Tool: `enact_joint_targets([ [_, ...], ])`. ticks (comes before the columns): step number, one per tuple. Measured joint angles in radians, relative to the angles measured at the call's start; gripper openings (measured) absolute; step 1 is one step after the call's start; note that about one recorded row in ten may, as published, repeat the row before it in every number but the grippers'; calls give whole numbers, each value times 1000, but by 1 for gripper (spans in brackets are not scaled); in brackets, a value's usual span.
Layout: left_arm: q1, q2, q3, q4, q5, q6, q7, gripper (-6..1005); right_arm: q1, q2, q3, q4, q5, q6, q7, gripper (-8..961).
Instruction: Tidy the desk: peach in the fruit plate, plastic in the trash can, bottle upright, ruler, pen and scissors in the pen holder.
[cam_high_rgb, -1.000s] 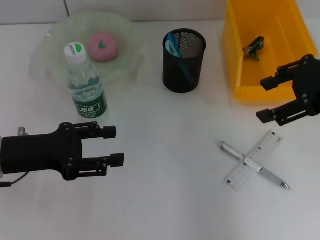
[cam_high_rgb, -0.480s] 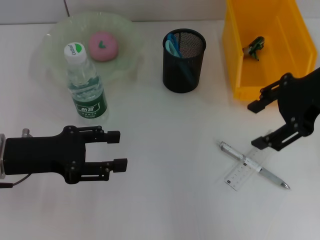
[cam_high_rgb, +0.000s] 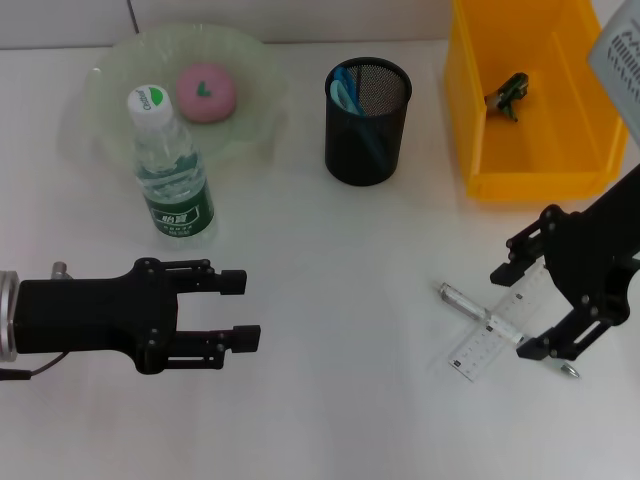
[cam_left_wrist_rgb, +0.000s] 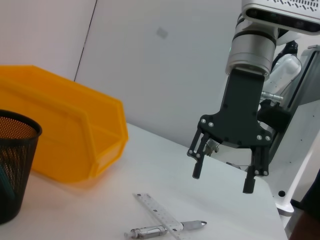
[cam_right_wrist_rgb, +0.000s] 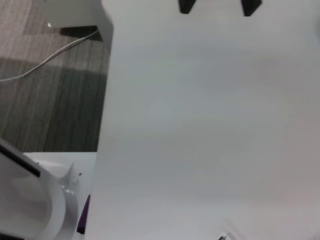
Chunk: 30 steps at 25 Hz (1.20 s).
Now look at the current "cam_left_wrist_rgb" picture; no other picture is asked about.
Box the transparent ballpoint pen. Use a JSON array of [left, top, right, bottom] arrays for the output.
[[124, 219, 208, 240]]

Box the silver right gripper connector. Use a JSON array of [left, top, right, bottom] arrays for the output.
[[261, 91, 285, 102]]

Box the clear plastic ruler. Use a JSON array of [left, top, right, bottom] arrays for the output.
[[132, 192, 185, 240]]

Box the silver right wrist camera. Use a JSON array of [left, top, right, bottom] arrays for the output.
[[240, 0, 320, 35]]

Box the black mesh pen holder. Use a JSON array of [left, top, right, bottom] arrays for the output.
[[0, 109, 43, 225]]

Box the black column bracket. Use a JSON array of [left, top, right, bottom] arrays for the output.
[[257, 99, 292, 133]]

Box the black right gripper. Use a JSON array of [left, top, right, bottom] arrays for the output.
[[187, 68, 273, 195]]

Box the yellow plastic bin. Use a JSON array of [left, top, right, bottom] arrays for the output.
[[0, 64, 130, 185]]

